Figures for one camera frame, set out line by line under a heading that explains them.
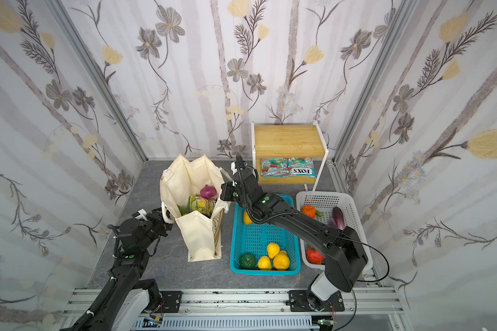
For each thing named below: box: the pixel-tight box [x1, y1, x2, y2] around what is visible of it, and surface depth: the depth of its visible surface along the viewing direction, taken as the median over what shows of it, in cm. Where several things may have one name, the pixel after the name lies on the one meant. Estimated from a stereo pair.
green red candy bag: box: [260, 157, 290, 178], surface depth 95 cm
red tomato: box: [305, 245, 326, 265], surface depth 80 cm
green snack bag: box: [176, 195, 217, 218], surface depth 91 cm
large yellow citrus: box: [273, 250, 290, 271], surface depth 80 cm
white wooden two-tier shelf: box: [251, 120, 330, 192], surface depth 85 cm
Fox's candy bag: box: [278, 157, 317, 178], surface depth 95 cm
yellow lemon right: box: [267, 242, 281, 260], surface depth 85 cm
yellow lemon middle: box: [257, 255, 272, 272], surface depth 81 cm
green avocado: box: [239, 253, 257, 270], surface depth 80 cm
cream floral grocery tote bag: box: [160, 153, 228, 263], surface depth 83 cm
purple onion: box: [200, 184, 218, 200], surface depth 97 cm
